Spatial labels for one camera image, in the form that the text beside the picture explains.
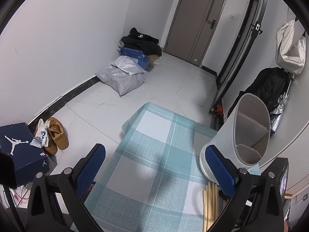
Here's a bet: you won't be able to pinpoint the white utensil holder cup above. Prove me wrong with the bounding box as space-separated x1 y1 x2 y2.
199 93 270 183

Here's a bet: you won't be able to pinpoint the tan suede shoe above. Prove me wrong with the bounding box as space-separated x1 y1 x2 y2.
44 117 69 156

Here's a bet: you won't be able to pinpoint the navy Jordan shoe box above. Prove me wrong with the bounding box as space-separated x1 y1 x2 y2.
0 123 50 186

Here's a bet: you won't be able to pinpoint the white crumpled socks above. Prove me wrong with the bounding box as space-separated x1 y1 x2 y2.
30 119 50 148

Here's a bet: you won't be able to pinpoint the orange black tool on floor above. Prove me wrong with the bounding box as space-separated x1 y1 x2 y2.
210 104 224 119

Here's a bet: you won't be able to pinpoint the silver folded umbrella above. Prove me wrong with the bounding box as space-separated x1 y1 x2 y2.
270 74 295 136

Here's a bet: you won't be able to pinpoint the teal plaid table mat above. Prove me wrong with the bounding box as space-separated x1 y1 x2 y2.
85 102 216 231

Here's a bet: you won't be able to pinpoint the black hanging jacket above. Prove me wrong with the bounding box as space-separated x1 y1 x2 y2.
227 68 290 116

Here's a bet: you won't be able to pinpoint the grey plastic mailer bag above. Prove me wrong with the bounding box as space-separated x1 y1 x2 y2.
95 66 146 97

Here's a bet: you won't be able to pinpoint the white plastic mailer bag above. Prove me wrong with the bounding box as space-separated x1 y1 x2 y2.
111 55 145 76

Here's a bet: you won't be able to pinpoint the white hanging bag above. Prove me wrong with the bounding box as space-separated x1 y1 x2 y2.
275 19 306 75

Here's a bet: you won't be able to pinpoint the blue cardboard box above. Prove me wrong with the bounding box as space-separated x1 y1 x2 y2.
118 47 150 70

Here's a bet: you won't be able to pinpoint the brown cardboard box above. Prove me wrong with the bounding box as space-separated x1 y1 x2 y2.
149 55 160 67

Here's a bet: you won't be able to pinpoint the black clothes pile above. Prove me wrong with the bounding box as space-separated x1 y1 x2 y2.
121 28 162 57

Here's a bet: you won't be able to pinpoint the black framed sliding door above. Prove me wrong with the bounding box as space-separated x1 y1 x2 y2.
210 0 268 131

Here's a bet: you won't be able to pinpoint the grey entrance door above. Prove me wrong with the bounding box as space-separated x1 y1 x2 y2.
164 0 226 66

